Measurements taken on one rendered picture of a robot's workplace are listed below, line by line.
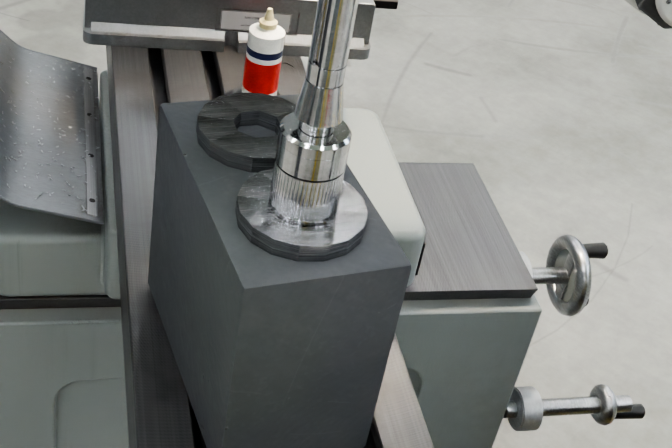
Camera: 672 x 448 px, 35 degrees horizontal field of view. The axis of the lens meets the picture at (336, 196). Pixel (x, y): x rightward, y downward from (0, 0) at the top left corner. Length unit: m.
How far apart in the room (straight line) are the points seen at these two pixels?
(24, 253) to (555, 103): 2.30
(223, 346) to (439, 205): 0.76
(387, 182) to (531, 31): 2.39
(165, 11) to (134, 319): 0.48
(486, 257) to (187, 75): 0.45
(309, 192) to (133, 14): 0.64
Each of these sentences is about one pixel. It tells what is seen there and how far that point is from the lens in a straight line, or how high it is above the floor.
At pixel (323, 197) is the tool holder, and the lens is 0.69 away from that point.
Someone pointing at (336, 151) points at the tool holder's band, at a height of 1.16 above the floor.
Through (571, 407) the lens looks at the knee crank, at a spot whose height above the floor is 0.49.
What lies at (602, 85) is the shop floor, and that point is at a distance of 3.44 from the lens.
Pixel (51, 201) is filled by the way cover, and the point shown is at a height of 0.84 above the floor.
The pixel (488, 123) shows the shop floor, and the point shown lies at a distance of 3.06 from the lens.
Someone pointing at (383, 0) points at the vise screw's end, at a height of 0.95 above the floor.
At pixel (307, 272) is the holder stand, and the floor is 1.09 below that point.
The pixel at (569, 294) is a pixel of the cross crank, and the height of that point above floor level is 0.59.
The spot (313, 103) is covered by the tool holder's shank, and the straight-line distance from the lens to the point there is 0.66.
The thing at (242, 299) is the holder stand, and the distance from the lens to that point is 0.67.
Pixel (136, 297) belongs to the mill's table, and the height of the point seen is 0.90.
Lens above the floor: 1.53
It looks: 36 degrees down
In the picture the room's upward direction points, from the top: 11 degrees clockwise
